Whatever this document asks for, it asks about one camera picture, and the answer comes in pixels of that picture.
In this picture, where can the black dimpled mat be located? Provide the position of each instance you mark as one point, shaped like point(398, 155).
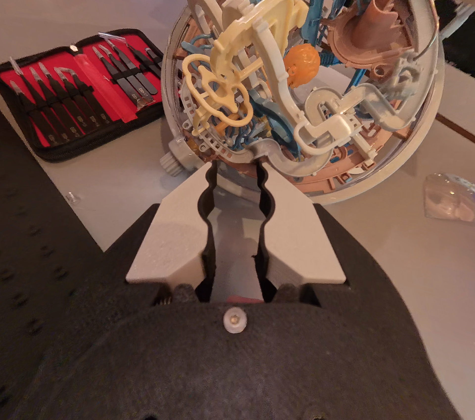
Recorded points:
point(37, 279)

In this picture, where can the grey ribbed knob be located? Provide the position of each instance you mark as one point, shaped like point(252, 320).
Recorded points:
point(171, 163)

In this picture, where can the clear plastic scrap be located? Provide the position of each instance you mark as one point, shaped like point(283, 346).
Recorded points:
point(73, 197)

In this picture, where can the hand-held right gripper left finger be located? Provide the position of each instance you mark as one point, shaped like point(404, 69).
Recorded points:
point(167, 241)

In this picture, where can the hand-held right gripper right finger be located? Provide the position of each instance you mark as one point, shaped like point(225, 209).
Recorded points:
point(304, 241)

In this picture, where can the small clear plastic shell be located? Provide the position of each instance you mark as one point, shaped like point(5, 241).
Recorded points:
point(449, 197)

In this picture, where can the red tool case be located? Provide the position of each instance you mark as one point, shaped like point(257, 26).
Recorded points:
point(89, 67)

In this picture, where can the marble maze ball toy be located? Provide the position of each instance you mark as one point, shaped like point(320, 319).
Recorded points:
point(334, 111)

